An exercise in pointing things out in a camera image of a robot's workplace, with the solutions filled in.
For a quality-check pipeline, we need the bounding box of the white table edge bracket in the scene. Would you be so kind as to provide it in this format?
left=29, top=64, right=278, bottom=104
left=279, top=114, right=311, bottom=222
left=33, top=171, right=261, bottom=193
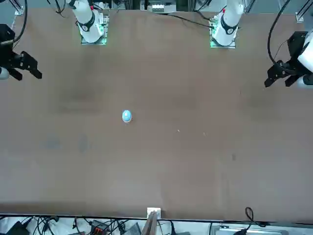
left=146, top=207, right=162, bottom=219

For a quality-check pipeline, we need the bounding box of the black power adapter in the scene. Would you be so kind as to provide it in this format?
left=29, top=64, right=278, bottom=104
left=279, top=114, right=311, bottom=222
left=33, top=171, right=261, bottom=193
left=4, top=220, right=28, bottom=235

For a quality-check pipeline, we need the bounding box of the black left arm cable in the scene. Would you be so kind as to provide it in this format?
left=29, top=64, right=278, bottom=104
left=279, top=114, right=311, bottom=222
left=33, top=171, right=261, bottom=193
left=267, top=0, right=293, bottom=66

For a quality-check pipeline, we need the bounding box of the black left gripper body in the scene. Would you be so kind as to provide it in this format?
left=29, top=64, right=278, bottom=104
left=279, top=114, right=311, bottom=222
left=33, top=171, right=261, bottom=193
left=280, top=31, right=309, bottom=76

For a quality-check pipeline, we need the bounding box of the camera mounting post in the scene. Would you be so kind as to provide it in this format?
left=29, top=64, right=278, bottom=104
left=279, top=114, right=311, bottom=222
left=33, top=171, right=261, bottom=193
left=141, top=211, right=158, bottom=235

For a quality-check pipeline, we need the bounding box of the black and orange device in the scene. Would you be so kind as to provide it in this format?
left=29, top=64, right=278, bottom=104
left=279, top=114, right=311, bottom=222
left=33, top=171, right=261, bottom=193
left=90, top=219, right=109, bottom=234

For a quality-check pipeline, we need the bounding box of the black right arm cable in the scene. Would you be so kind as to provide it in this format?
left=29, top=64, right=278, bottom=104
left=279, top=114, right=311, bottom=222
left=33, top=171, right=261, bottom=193
left=9, top=0, right=28, bottom=44

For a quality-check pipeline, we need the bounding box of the black cable on table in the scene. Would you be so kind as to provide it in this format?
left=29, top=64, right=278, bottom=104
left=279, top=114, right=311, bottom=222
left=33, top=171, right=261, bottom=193
left=167, top=13, right=213, bottom=28

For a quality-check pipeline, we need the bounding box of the black looped cable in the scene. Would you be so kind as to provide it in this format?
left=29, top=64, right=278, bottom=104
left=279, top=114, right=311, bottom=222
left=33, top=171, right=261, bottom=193
left=245, top=206, right=268, bottom=226

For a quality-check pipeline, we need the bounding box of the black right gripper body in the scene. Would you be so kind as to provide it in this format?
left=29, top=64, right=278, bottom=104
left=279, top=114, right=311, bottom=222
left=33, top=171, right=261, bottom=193
left=0, top=23, right=24, bottom=72

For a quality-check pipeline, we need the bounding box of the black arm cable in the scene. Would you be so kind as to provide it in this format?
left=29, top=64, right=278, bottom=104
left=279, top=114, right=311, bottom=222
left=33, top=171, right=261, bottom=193
left=267, top=0, right=293, bottom=66
left=9, top=0, right=28, bottom=44

